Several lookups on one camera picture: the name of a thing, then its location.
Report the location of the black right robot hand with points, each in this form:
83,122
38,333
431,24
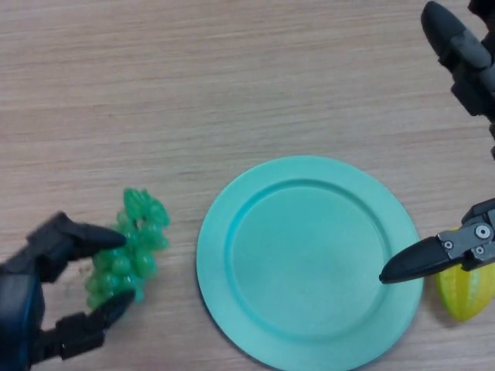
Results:
421,259

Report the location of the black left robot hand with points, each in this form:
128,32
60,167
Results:
19,301

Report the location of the green grapes bunch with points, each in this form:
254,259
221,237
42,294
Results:
143,232

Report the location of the teal round plate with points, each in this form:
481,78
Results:
309,270

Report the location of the yellow starfruit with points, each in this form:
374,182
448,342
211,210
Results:
468,297

